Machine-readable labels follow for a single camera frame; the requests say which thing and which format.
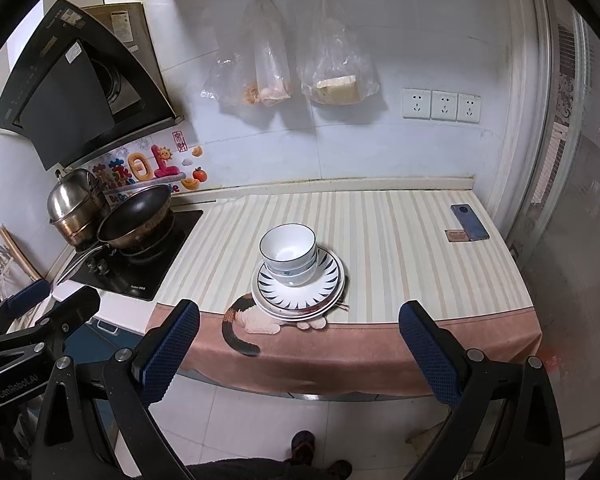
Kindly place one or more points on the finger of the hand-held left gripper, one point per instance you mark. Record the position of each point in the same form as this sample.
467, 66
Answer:
75, 307
27, 297

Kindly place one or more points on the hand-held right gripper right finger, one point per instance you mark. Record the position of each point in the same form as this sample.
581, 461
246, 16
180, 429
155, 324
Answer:
427, 350

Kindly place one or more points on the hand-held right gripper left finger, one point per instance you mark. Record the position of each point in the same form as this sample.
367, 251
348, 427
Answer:
172, 350

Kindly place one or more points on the blue leaf pattern plate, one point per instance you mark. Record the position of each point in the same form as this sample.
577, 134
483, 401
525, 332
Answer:
325, 272

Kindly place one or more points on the white bowl with small prints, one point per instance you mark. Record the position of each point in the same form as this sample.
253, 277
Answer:
287, 277

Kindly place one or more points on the white bowl with blue rim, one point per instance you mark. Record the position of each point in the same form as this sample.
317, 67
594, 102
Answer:
287, 242

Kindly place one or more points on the blue cabinet drawer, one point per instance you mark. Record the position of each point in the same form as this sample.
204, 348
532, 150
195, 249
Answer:
110, 335

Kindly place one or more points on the black cooktop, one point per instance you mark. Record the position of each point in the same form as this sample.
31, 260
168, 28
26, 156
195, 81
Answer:
145, 272

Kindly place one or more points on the striped table cloth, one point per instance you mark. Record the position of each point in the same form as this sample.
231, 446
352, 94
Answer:
405, 270

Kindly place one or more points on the steel pot with lid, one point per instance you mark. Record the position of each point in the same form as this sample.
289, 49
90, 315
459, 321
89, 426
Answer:
75, 200

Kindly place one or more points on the dark frying pan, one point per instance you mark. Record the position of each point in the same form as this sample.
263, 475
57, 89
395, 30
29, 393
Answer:
135, 212

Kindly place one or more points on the small brown card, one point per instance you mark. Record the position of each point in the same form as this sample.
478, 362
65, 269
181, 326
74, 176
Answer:
456, 235

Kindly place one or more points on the blue smartphone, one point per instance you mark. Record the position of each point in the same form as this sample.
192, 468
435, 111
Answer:
470, 222

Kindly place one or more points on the person's slipper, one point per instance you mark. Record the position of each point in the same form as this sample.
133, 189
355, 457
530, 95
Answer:
340, 470
302, 447

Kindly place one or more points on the black range hood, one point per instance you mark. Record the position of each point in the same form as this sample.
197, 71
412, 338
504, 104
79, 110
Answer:
70, 90

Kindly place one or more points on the clear plastic bag with block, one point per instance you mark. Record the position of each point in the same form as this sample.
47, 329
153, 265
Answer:
337, 70

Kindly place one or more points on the colourful wall stickers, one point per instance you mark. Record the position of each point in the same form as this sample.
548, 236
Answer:
162, 162

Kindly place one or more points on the white wall socket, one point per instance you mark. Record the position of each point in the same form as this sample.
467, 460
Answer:
416, 104
468, 108
444, 105

